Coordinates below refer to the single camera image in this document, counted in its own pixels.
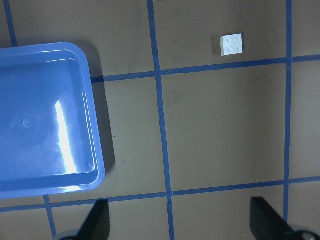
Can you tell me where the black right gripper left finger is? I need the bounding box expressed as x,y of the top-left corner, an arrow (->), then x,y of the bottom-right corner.
76,199 -> 111,240

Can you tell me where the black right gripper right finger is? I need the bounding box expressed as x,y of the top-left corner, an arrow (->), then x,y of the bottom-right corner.
250,197 -> 295,240

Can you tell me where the white block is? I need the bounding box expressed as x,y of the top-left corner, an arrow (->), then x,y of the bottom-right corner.
219,33 -> 243,56

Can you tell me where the blue plastic tray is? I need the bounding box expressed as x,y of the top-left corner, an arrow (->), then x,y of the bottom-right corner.
0,42 -> 105,200

